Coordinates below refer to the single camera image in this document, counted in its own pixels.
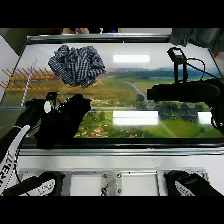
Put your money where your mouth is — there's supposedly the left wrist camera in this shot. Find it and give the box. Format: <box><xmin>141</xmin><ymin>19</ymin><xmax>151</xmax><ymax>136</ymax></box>
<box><xmin>45</xmin><ymin>91</ymin><xmax>59</xmax><ymax>104</ymax></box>

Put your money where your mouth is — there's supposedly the silver frame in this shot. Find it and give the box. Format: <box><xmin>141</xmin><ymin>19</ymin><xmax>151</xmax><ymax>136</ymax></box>
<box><xmin>0</xmin><ymin>32</ymin><xmax>224</xmax><ymax>197</ymax></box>

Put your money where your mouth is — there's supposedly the wooden rack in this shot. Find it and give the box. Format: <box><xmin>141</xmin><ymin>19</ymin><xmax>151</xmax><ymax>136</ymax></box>
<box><xmin>0</xmin><ymin>66</ymin><xmax>60</xmax><ymax>95</ymax></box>

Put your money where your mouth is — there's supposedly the black cable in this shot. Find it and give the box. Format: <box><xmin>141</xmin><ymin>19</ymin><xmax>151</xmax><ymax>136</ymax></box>
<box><xmin>185</xmin><ymin>57</ymin><xmax>224</xmax><ymax>82</ymax></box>

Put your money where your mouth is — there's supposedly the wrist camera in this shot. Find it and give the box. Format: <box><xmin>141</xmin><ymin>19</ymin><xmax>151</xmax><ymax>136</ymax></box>
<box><xmin>166</xmin><ymin>46</ymin><xmax>189</xmax><ymax>84</ymax></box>
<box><xmin>45</xmin><ymin>91</ymin><xmax>59</xmax><ymax>104</ymax></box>

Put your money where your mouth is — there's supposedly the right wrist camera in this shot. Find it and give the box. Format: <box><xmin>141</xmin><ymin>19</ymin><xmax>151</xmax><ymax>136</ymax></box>
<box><xmin>166</xmin><ymin>46</ymin><xmax>189</xmax><ymax>84</ymax></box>

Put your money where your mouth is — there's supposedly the grey garment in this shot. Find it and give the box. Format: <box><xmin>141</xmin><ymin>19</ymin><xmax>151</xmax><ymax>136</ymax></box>
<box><xmin>168</xmin><ymin>27</ymin><xmax>224</xmax><ymax>53</ymax></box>

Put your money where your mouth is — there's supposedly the checked shirt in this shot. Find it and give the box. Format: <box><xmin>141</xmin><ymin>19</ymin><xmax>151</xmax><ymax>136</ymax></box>
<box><xmin>47</xmin><ymin>44</ymin><xmax>107</xmax><ymax>89</ymax></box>

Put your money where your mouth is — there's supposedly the white striped rod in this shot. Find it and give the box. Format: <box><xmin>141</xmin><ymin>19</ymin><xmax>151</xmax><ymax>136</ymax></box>
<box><xmin>20</xmin><ymin>59</ymin><xmax>38</xmax><ymax>108</ymax></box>

